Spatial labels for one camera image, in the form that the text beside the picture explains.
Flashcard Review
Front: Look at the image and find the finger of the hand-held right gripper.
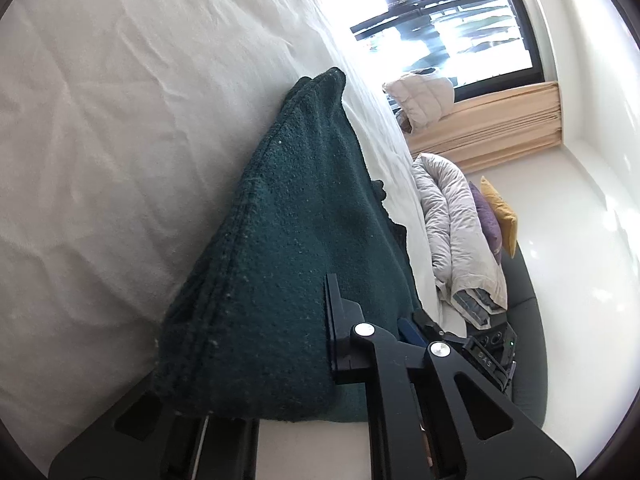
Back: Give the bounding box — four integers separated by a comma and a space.
412, 310, 468, 348
398, 317, 426, 350

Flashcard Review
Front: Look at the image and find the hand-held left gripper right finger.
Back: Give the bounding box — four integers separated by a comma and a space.
325, 272, 573, 480

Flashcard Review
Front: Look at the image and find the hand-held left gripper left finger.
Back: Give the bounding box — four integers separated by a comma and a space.
48, 385, 261, 480

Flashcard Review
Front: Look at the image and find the dark green knit sweater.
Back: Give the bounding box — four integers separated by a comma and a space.
152, 66, 426, 423

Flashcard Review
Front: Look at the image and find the dark grey headboard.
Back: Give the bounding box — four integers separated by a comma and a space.
500, 245, 548, 426

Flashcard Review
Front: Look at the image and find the blue grey striped pillow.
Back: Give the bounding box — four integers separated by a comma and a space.
452, 287, 507, 327

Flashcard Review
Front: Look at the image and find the folded white duvet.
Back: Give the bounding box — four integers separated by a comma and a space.
411, 152, 508, 311

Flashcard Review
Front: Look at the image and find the purple pillow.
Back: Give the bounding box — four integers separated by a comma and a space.
467, 180, 502, 263

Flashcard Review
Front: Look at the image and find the yellow pillow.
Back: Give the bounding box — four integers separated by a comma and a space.
480, 176, 518, 258

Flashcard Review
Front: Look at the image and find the beige curtain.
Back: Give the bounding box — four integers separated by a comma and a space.
400, 80, 565, 173

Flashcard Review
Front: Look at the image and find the beige puffer jacket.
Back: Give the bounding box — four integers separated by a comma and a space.
382, 72, 456, 133

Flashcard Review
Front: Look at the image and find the bed with white sheet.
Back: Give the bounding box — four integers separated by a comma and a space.
0, 0, 443, 480

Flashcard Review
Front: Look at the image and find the glass balcony door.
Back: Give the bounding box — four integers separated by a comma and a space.
300, 0, 546, 101

